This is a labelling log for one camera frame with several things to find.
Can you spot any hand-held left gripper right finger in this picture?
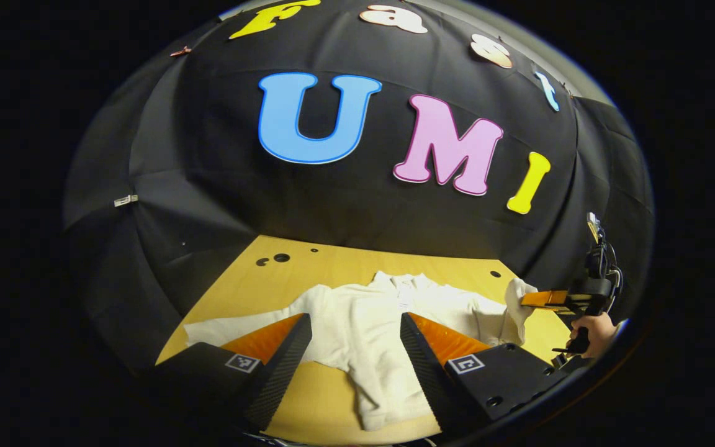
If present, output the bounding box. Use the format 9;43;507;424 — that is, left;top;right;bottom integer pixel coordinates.
400;312;573;435

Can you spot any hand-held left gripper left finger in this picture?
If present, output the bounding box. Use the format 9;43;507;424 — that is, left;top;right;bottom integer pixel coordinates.
146;312;313;433

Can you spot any cream white sweatshirt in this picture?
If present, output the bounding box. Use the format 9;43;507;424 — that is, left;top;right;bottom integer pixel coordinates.
184;271;539;432

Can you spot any black backdrop cloth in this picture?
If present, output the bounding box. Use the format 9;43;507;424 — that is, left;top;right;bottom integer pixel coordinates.
63;0;656;373

